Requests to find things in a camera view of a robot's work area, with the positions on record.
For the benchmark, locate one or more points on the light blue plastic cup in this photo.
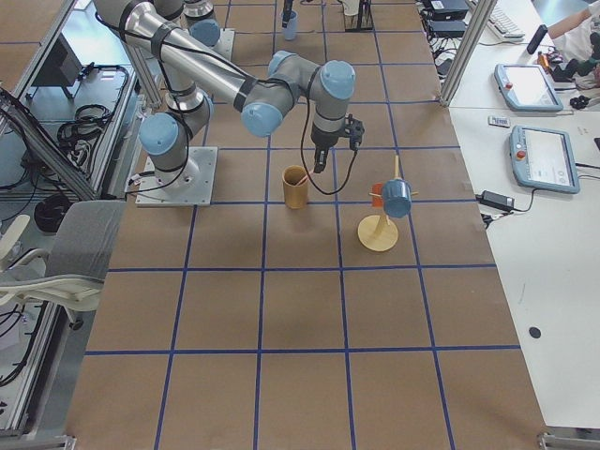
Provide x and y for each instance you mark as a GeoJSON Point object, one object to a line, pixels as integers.
{"type": "Point", "coordinates": [289, 31]}

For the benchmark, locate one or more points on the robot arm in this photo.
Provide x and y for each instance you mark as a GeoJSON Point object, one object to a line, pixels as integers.
{"type": "Point", "coordinates": [263, 104]}

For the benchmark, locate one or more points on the blue mug on tree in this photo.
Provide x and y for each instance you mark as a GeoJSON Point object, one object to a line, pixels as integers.
{"type": "Point", "coordinates": [397, 198]}

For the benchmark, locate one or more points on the wooden mug tree stand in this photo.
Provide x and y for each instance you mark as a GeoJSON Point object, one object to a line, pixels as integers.
{"type": "Point", "coordinates": [378, 232]}

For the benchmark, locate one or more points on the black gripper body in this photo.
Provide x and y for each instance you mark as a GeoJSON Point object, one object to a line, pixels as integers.
{"type": "Point", "coordinates": [323, 140]}

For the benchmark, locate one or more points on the lower teach pendant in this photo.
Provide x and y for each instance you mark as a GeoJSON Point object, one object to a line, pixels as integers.
{"type": "Point", "coordinates": [543, 158]}

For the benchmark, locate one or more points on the teach pendant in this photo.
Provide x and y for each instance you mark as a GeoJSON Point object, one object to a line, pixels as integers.
{"type": "Point", "coordinates": [543, 158]}
{"type": "Point", "coordinates": [526, 88]}

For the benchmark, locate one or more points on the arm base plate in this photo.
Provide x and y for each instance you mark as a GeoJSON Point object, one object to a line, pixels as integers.
{"type": "Point", "coordinates": [188, 187]}
{"type": "Point", "coordinates": [224, 44]}

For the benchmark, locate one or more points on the grey office chair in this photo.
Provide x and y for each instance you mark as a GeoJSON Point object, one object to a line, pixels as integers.
{"type": "Point", "coordinates": [71, 274]}

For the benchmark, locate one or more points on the upper teach pendant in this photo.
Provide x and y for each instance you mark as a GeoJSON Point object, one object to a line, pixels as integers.
{"type": "Point", "coordinates": [526, 88]}

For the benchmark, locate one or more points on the white mug near rack end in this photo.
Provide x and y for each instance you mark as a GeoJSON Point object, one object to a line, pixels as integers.
{"type": "Point", "coordinates": [350, 7]}

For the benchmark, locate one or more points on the orange mug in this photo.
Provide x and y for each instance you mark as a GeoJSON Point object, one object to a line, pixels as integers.
{"type": "Point", "coordinates": [376, 195]}

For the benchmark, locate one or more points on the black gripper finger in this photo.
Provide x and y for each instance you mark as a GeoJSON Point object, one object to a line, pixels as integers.
{"type": "Point", "coordinates": [320, 160]}
{"type": "Point", "coordinates": [286, 13]}

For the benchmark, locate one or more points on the black power adapter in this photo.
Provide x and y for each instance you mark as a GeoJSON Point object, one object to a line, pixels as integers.
{"type": "Point", "coordinates": [496, 201]}

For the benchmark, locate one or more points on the aluminium frame post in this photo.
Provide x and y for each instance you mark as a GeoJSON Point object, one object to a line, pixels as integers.
{"type": "Point", "coordinates": [475, 28]}

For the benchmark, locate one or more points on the black wire mug rack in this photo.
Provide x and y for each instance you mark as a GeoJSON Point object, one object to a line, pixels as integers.
{"type": "Point", "coordinates": [361, 22]}

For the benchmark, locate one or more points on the bamboo chopstick holder cup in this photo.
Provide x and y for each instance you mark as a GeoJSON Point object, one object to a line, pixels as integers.
{"type": "Point", "coordinates": [295, 197]}

